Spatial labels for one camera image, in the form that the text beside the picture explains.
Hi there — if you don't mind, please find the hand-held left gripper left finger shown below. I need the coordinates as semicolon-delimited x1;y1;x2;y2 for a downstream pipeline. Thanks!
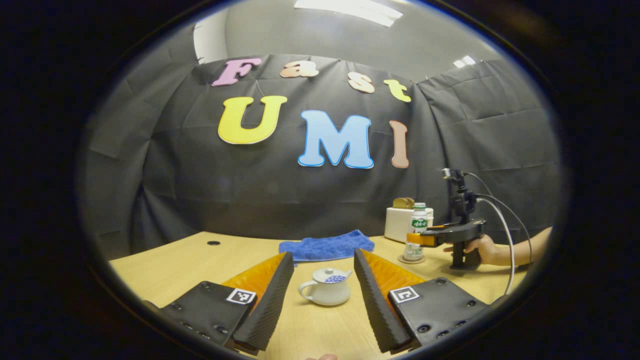
145;251;296;357

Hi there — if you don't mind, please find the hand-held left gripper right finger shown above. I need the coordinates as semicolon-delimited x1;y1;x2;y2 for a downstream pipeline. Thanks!
353;248;493;355

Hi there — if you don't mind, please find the white water bottle green label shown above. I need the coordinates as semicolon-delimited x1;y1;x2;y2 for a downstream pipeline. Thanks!
403;202;430;262

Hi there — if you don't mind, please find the white teacup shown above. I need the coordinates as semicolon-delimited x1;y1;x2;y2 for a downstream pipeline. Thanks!
298;267;353;307

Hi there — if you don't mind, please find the white toaster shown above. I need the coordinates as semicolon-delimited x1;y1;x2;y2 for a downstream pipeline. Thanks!
384;206;435;244

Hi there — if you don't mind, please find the blue towel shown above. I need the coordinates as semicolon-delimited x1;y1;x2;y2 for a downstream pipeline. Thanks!
278;229;376;264

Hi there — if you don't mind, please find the black backdrop cloth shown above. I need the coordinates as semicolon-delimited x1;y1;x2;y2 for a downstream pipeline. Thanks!
80;25;563;261

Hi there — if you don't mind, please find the long ceiling light panel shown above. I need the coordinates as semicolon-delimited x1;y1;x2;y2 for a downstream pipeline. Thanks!
294;0;404;28

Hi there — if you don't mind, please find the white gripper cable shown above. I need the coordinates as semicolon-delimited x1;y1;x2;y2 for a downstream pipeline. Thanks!
475;197;517;297

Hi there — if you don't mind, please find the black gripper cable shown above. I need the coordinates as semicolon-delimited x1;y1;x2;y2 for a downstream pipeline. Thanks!
462;172;534;251

